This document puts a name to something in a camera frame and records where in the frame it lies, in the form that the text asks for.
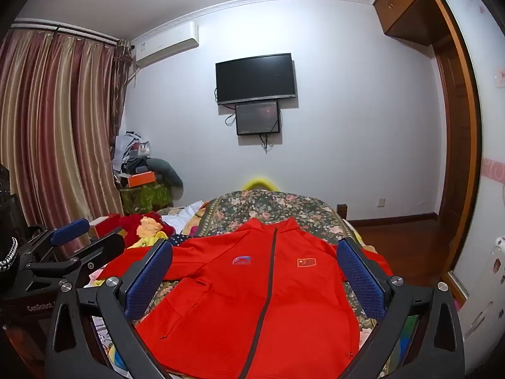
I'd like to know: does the black wall television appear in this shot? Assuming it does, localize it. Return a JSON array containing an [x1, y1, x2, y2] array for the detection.
[[215, 52, 297, 106]]

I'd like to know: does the white air conditioner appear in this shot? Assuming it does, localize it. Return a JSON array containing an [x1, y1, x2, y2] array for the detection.
[[130, 21, 200, 69]]

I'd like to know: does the red box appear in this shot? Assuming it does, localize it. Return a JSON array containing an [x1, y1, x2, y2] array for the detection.
[[89, 213, 121, 242]]

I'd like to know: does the yellow cloth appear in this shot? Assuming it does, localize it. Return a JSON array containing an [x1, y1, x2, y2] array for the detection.
[[126, 236, 170, 249]]

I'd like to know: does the orange box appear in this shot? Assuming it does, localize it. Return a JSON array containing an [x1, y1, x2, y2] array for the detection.
[[127, 171, 156, 187]]

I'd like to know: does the colourful printed bedsheet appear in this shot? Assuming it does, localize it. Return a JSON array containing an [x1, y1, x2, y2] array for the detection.
[[92, 314, 419, 379]]

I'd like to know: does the white sheet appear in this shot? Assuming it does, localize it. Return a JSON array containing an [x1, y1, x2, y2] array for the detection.
[[162, 201, 210, 234]]

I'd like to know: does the red plush cloth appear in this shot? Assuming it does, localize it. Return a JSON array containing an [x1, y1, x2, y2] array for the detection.
[[118, 212, 176, 249]]

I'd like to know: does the black bag with white trim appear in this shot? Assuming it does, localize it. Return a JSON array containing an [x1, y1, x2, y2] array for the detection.
[[0, 162, 21, 285]]

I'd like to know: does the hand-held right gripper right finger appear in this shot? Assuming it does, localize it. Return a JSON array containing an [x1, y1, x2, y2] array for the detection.
[[336, 237, 466, 379]]

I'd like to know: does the floral bedspread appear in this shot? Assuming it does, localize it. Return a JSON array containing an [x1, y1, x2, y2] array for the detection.
[[150, 189, 395, 379]]

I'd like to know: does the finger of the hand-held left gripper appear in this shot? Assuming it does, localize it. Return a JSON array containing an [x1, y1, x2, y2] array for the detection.
[[27, 232, 126, 285], [16, 218, 91, 263]]

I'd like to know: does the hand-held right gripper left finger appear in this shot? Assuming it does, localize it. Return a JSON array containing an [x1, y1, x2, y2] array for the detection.
[[45, 238, 174, 379]]

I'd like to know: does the striped curtain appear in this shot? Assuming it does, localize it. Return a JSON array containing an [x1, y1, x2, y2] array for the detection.
[[0, 27, 133, 238]]

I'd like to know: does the wooden overhead cabinet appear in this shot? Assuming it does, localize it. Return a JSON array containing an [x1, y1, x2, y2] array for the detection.
[[373, 0, 450, 40]]

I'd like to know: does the small black wall monitor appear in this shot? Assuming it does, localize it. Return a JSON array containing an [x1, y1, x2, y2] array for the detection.
[[235, 100, 281, 136]]

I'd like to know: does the navy patterned cloth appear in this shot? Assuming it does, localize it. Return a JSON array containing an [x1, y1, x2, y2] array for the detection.
[[168, 233, 196, 248]]

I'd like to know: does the green patterned cloth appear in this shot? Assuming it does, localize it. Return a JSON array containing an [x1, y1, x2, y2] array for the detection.
[[119, 183, 174, 216]]

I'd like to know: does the white curtain track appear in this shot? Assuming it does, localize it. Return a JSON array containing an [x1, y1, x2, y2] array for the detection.
[[12, 18, 119, 45]]

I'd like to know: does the white wardrobe with stickers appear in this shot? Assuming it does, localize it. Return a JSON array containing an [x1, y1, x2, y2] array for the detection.
[[440, 0, 505, 348]]

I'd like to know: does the red zip jacket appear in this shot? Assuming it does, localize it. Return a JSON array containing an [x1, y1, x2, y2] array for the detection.
[[100, 217, 395, 379]]

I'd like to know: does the yellow plastic object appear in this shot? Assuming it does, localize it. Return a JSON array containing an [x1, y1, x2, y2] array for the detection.
[[241, 177, 282, 193]]

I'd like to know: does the black device with orange band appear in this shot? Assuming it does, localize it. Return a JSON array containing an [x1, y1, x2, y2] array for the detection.
[[112, 130, 184, 202]]

